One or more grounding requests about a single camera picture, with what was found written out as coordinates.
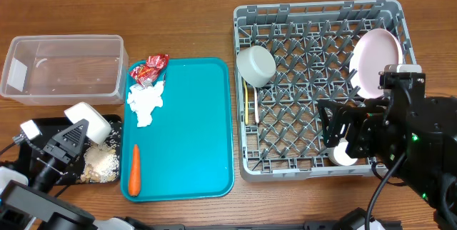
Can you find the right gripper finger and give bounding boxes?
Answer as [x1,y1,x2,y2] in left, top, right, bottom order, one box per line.
[323,124,348,148]
[317,99,361,125]

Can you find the white cup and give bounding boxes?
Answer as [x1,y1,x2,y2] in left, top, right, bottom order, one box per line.
[328,139,357,166]

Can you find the white bowl with nuts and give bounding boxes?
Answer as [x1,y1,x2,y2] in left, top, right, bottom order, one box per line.
[64,102,111,144]

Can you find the orange carrot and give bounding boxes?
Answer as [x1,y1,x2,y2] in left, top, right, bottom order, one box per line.
[128,144,141,196]

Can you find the pink round plate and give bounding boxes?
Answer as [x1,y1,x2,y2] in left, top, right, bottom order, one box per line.
[349,29,403,99]

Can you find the white plastic fork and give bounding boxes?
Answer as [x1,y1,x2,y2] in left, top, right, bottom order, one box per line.
[253,86,259,124]

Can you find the white napkin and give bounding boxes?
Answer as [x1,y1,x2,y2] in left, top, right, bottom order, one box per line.
[126,81,165,128]

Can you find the yellow plastic spoon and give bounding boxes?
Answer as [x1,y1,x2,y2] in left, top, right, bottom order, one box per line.
[242,79,249,125]

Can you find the grey bowl with rice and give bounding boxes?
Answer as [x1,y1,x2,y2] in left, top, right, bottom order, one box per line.
[236,46,276,88]

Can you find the red snack wrapper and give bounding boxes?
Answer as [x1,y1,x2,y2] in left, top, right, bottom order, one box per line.
[129,54,169,87]

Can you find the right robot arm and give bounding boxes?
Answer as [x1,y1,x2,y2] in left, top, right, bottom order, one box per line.
[318,76,456,229]

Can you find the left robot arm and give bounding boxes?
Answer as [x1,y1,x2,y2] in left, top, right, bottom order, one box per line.
[1,119,135,230]

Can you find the grey dishwasher rack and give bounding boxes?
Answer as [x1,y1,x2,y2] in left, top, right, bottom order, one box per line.
[233,0,416,182]

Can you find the black tray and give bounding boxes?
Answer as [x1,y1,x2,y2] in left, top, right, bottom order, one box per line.
[33,114,122,186]

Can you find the spilled rice and nuts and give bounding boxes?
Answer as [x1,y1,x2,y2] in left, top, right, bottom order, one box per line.
[75,115,122,184]

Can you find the clear plastic bin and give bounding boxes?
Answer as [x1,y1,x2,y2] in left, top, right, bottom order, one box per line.
[1,34,129,106]

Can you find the teal serving tray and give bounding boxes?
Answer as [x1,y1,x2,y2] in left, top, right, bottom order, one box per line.
[120,57,235,202]

